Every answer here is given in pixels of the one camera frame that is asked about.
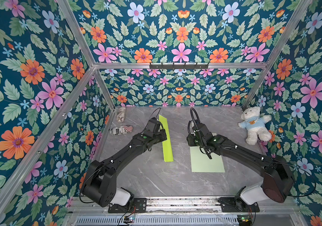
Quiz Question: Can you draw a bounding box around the pale green paper sheet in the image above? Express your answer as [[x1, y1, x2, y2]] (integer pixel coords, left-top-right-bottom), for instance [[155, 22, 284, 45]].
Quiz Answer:
[[190, 147, 226, 173]]

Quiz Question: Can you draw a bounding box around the bright lime green paper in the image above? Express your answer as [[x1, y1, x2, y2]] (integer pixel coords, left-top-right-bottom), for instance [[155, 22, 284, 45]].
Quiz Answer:
[[159, 115, 174, 163]]

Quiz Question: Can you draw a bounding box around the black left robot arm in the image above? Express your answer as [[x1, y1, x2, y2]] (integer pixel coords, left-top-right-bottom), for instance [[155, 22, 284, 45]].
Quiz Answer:
[[80, 129, 167, 207]]

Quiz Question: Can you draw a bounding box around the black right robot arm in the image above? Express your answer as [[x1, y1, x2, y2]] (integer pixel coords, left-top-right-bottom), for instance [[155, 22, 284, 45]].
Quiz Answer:
[[186, 134, 295, 205]]

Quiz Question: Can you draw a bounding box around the white teddy bear blue shirt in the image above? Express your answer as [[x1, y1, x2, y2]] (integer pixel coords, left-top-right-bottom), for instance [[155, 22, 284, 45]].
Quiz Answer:
[[238, 106, 272, 145]]

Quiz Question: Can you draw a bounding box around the left small circuit board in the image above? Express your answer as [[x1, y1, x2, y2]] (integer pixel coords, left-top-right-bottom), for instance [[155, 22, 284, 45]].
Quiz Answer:
[[123, 216, 135, 224]]

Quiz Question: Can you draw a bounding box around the small circuit board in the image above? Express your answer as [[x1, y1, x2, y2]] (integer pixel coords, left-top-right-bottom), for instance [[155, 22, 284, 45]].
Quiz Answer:
[[123, 216, 135, 224], [237, 215, 253, 226]]

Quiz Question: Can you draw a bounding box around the right small circuit board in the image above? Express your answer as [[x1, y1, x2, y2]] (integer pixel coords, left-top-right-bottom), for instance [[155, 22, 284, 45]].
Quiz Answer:
[[237, 215, 253, 226]]

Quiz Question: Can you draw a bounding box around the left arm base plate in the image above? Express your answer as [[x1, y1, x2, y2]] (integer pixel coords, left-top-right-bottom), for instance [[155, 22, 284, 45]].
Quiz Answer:
[[108, 197, 147, 213]]

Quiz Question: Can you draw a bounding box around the black hook rail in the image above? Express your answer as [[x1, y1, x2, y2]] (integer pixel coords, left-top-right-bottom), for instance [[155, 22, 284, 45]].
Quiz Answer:
[[149, 63, 209, 70]]

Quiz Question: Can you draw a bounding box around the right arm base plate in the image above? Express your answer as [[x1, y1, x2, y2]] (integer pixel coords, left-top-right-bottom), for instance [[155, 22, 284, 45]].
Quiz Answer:
[[217, 197, 260, 213]]

